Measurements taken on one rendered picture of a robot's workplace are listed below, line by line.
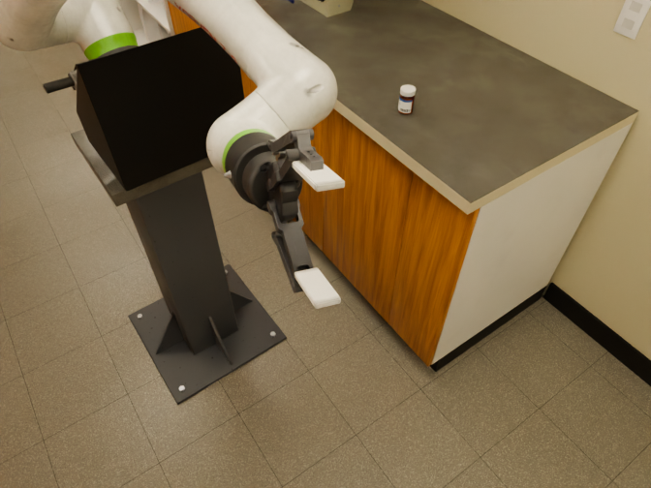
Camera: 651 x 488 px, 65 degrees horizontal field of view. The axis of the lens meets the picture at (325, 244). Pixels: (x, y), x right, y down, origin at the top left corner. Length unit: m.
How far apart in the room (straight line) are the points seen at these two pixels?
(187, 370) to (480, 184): 1.30
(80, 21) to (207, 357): 1.26
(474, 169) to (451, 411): 0.97
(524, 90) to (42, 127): 2.76
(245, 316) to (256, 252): 0.37
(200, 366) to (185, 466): 0.37
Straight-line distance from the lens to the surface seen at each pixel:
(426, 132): 1.48
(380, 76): 1.72
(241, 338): 2.10
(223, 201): 2.67
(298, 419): 1.94
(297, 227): 0.63
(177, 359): 2.11
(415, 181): 1.46
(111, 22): 1.39
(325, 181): 0.49
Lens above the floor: 1.78
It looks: 48 degrees down
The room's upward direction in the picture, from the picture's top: straight up
